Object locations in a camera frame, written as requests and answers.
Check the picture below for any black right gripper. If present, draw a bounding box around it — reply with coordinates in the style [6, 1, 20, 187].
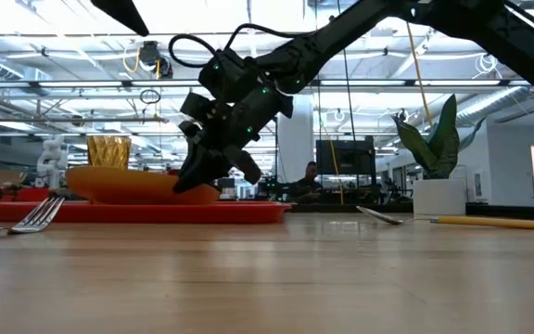
[172, 85, 295, 195]

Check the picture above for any orange round plate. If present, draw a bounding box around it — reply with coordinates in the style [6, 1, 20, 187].
[65, 165, 223, 206]

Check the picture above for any fork with red handle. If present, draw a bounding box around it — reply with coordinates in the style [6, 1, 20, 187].
[0, 193, 67, 243]

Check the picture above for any spoon with yellow handle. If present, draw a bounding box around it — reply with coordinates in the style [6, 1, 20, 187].
[355, 204, 534, 231]

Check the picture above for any red plastic tray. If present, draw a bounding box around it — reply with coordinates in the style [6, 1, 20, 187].
[0, 199, 293, 226]

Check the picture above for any white pillar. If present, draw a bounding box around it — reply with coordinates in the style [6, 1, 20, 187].
[276, 95, 316, 199]

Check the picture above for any person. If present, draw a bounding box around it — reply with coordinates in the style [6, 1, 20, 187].
[288, 161, 327, 204]

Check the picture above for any black standing monitor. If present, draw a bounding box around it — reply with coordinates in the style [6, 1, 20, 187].
[314, 135, 378, 178]

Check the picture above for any white robot figure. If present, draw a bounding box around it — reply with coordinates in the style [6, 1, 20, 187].
[35, 134, 70, 190]

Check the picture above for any red bin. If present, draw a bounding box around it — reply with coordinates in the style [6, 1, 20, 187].
[0, 178, 54, 203]

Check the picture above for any white plant pot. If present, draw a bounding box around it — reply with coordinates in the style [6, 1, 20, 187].
[412, 177, 468, 217]

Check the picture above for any green snake plant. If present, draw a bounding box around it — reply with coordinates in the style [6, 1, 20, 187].
[390, 93, 487, 181]

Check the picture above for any black ceiling cable reel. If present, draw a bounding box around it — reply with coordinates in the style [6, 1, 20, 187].
[136, 40, 175, 81]

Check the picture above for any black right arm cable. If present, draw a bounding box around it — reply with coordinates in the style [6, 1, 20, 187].
[168, 22, 301, 70]

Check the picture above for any small black cable loop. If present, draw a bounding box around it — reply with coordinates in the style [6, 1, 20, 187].
[138, 88, 162, 106]

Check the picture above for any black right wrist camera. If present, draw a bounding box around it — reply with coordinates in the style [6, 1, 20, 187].
[197, 47, 252, 104]

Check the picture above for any black hanging cable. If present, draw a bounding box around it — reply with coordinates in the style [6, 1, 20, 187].
[336, 0, 357, 143]

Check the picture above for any yellow hanging cable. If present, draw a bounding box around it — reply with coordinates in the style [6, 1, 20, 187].
[404, 20, 435, 129]

